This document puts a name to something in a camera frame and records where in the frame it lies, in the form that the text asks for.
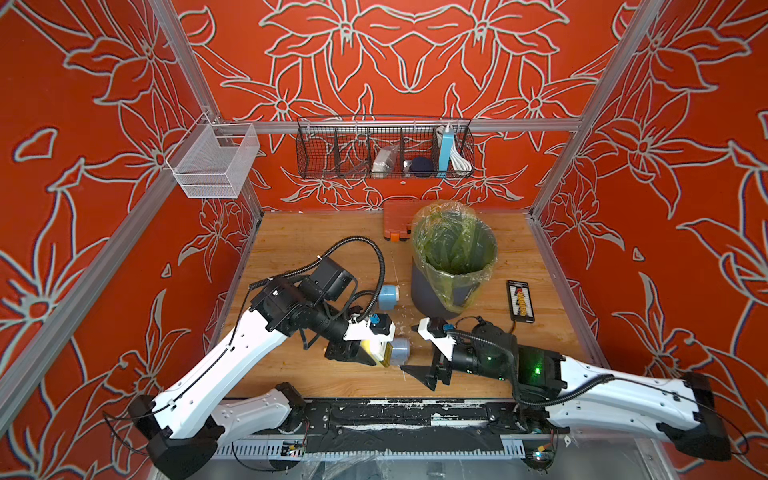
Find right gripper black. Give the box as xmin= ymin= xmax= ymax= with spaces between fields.
xmin=400 ymin=324 xmax=510 ymax=396

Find light blue sharpener front row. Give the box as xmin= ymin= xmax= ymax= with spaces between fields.
xmin=390 ymin=337 xmax=411 ymax=366

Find blue sharpener back row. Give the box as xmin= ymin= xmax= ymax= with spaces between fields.
xmin=377 ymin=284 xmax=400 ymax=311

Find yellow sharpener back row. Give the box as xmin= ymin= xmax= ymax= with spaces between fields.
xmin=360 ymin=340 xmax=393 ymax=368

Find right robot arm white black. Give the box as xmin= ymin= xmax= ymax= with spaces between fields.
xmin=401 ymin=317 xmax=749 ymax=461

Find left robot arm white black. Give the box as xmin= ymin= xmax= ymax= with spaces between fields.
xmin=124 ymin=236 xmax=395 ymax=479

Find dark grey garbage bin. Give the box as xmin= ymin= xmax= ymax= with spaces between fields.
xmin=411 ymin=264 xmax=480 ymax=320

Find black connector board yellow plugs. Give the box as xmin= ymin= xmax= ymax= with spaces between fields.
xmin=506 ymin=280 xmax=535 ymax=324

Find yellow-green plastic bin liner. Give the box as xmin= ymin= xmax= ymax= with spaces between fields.
xmin=410 ymin=201 xmax=498 ymax=308

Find orange tool case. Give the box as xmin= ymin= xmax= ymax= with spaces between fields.
xmin=382 ymin=199 xmax=430 ymax=242

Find silver packet in basket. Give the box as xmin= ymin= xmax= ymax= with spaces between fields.
xmin=371 ymin=145 xmax=400 ymax=179

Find dark blue round object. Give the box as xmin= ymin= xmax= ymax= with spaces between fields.
xmin=409 ymin=157 xmax=435 ymax=178

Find light blue box in basket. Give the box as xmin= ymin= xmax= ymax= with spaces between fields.
xmin=436 ymin=130 xmax=454 ymax=178

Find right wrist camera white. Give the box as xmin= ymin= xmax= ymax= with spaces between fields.
xmin=418 ymin=317 xmax=456 ymax=362

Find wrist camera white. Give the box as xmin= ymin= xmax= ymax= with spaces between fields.
xmin=343 ymin=313 xmax=396 ymax=342
xmin=418 ymin=317 xmax=456 ymax=362

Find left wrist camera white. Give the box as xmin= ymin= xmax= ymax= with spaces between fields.
xmin=343 ymin=313 xmax=396 ymax=342

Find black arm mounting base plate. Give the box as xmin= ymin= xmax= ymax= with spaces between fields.
xmin=248 ymin=397 xmax=541 ymax=455

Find white cable in basket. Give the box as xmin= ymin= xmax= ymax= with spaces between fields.
xmin=448 ymin=136 xmax=475 ymax=178

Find black wire wall basket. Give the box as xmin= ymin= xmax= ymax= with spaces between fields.
xmin=296 ymin=115 xmax=476 ymax=180

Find clear plastic wall bin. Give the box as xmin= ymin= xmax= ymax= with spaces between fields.
xmin=168 ymin=122 xmax=261 ymax=199

